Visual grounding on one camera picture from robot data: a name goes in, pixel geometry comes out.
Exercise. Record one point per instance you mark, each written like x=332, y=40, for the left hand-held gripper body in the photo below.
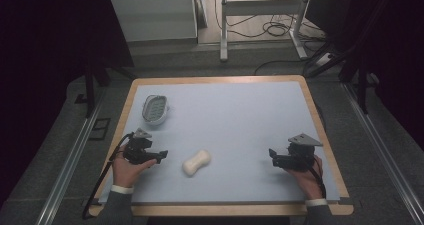
x=137, y=149

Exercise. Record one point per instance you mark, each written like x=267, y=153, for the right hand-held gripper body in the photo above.
x=298, y=155

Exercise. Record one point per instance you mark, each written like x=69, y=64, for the white peanut-shaped plush toy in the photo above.
x=196, y=162

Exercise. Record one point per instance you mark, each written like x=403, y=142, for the grey mesh basket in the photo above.
x=155, y=109

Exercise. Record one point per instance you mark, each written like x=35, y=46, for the person's left hand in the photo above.
x=126, y=171

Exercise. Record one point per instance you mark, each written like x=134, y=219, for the person's right hand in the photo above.
x=308, y=181

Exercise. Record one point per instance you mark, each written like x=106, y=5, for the light blue table mat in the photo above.
x=233, y=125

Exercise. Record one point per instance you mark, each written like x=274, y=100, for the black tripod stand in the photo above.
x=93, y=81
x=358, y=65

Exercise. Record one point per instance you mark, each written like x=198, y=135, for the white power strip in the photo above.
x=324, y=59

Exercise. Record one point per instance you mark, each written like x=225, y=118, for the white cabinet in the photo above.
x=156, y=15

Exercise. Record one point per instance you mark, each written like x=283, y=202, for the dark curtain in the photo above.
x=396, y=51
x=50, y=35

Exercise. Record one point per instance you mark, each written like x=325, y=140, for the aluminium rail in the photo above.
x=68, y=168
x=383, y=145

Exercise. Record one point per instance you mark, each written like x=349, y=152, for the white metal desk frame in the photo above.
x=260, y=7

